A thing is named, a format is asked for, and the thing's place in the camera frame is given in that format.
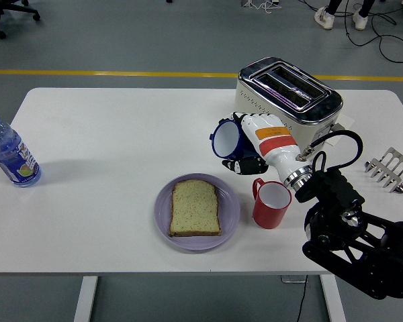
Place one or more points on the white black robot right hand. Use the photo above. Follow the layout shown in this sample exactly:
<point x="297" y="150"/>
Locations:
<point x="272" y="141"/>

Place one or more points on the blue enamel cup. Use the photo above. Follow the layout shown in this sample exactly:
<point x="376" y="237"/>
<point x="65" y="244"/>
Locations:
<point x="226" y="137"/>

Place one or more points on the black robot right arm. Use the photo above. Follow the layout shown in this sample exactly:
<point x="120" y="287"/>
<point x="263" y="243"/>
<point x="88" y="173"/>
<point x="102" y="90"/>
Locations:
<point x="339" y="214"/>

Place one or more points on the red enamel cup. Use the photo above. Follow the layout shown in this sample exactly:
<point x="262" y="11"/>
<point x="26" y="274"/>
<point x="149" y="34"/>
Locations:
<point x="268" y="218"/>

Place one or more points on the slice of toast bread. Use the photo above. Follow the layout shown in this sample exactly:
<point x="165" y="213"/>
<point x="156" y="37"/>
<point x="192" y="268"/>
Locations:
<point x="194" y="211"/>

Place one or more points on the cream and chrome toaster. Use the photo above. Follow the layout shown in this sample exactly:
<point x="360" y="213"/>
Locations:
<point x="289" y="87"/>

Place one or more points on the purple round plate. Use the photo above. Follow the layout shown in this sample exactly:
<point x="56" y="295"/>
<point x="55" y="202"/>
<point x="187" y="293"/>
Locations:
<point x="229" y="208"/>

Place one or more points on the metal toast rack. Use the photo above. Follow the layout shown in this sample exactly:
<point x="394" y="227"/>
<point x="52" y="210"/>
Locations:
<point x="398" y="167"/>

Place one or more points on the person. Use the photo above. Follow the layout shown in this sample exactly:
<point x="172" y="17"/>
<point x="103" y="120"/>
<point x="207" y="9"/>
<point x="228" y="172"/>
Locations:
<point x="324" y="18"/>

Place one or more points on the white table leg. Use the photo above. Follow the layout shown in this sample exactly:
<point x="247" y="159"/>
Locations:
<point x="332" y="302"/>
<point x="85" y="298"/>

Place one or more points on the blue capped water bottle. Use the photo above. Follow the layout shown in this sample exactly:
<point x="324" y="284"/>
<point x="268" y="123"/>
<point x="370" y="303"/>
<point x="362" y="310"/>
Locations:
<point x="10" y="154"/>

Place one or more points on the black office chair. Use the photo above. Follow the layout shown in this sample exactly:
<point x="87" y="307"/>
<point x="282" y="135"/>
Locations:
<point x="0" y="10"/>

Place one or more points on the grey under-table bracket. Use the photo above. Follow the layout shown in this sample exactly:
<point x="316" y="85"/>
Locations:
<point x="290" y="278"/>

